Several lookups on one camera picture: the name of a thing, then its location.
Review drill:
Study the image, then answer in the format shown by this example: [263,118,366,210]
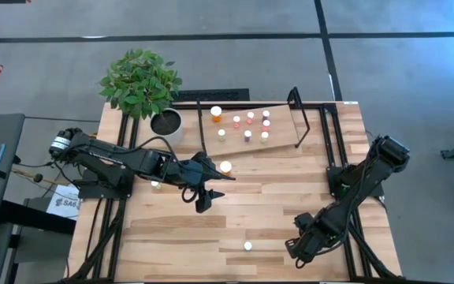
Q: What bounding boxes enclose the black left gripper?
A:
[173,151,236,215]

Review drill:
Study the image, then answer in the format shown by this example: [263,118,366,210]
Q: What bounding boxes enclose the light wooden shelf board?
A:
[201,103,300,158]

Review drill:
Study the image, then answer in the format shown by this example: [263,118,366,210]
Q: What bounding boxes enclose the black perforated floor grate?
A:
[171,88,251,103]

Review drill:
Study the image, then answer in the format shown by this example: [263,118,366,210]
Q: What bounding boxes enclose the green plant in white pot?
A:
[99,47,184,148]

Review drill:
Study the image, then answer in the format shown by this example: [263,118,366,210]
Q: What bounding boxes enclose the white printed paper sheet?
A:
[45,183,81,221]

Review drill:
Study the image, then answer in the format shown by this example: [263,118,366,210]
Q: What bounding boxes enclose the black stand crossbar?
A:
[0,200,76,236]

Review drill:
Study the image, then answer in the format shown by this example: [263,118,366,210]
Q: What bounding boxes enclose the dark grey side desk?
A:
[0,113,26,232]

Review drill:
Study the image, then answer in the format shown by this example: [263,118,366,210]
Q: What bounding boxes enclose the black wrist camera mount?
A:
[285,235,316,264]

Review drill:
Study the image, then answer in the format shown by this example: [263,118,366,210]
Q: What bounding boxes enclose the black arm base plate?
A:
[326,165,385,198]
[77,173,136,200]

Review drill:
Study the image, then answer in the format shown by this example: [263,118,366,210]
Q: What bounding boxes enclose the black aluminium frame rail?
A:
[169,102,337,110]

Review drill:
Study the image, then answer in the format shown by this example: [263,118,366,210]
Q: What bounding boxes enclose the black aluminium frame rails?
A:
[67,112,140,282]
[318,103,401,282]

